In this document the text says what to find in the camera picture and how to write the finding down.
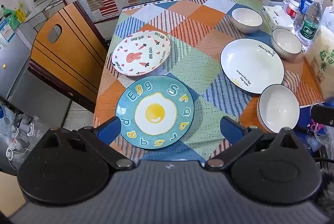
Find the grey refrigerator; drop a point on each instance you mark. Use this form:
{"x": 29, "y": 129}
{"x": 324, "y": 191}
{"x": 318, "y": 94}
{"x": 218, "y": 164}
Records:
{"x": 13, "y": 62}

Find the white ribbed bowl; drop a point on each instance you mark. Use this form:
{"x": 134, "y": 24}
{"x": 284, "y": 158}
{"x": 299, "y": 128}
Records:
{"x": 246, "y": 17}
{"x": 279, "y": 106}
{"x": 286, "y": 39}

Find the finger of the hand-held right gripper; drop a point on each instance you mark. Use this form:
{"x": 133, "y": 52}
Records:
{"x": 322, "y": 114}

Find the white bunny carrot plate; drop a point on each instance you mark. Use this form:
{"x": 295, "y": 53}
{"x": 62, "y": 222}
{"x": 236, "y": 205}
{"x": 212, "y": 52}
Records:
{"x": 135, "y": 46}

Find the teal fried egg plate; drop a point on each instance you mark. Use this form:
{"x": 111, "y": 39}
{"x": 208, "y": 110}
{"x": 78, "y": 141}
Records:
{"x": 180, "y": 98}

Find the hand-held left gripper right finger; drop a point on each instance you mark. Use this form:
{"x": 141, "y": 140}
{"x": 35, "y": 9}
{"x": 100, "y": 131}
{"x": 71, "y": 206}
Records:
{"x": 231, "y": 130}

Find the bag of rice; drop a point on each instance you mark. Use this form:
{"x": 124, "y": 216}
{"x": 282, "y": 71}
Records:
{"x": 322, "y": 56}

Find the large white plate dark rim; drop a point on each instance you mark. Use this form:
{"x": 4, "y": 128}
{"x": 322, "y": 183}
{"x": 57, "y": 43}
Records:
{"x": 248, "y": 62}

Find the green plastic bag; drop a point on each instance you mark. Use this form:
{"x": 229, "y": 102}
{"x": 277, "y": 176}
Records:
{"x": 10, "y": 16}

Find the white tissue pack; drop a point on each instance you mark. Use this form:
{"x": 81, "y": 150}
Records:
{"x": 276, "y": 16}

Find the red label water bottle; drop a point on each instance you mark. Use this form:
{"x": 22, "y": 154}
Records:
{"x": 294, "y": 2}

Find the patchwork tablecloth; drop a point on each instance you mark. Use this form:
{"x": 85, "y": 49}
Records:
{"x": 193, "y": 56}

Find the blue label water bottle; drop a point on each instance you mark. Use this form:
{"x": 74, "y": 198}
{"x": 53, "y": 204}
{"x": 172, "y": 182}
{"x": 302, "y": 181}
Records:
{"x": 305, "y": 3}

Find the colourful plastic bag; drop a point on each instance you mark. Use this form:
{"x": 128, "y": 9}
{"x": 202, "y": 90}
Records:
{"x": 322, "y": 135}

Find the wooden chair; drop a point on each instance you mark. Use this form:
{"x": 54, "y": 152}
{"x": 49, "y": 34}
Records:
{"x": 67, "y": 51}

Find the green label water bottle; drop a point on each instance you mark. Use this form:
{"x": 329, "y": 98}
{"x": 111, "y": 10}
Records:
{"x": 310, "y": 23}

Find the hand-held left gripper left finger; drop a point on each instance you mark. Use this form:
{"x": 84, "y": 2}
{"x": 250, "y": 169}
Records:
{"x": 109, "y": 129}

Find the clear bag of floor clutter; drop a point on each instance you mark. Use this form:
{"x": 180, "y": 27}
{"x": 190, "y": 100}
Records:
{"x": 18, "y": 135}

